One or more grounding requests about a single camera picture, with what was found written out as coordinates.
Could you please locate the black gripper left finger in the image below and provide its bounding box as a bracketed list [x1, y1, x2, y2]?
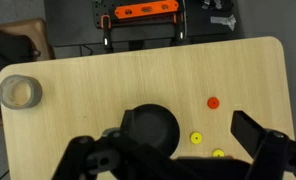
[51, 109, 196, 180]

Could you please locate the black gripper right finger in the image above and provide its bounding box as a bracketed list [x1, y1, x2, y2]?
[230, 110, 296, 180]

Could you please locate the orange plastic disc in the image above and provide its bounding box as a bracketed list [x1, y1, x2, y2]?
[206, 96, 221, 110]

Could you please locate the yellow plastic disc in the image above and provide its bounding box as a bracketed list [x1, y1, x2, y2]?
[211, 148, 226, 158]
[189, 131, 204, 145]

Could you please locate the black bowl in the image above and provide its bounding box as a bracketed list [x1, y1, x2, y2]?
[120, 103, 181, 158]

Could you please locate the orange black clamp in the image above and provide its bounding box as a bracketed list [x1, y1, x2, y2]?
[100, 14, 115, 54]
[173, 12, 189, 46]

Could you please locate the black bag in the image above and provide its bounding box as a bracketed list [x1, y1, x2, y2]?
[0, 23, 42, 119]

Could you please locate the grey tape strip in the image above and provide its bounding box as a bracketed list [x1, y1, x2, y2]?
[210, 14, 237, 32]
[201, 0, 224, 10]

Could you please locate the brown leather chair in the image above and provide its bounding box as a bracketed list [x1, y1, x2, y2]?
[0, 18, 55, 62]

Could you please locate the grey duct tape roll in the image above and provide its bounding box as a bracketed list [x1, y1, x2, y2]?
[0, 74, 43, 110]

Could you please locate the orange bracket with holes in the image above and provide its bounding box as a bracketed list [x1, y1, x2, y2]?
[113, 0, 180, 20]

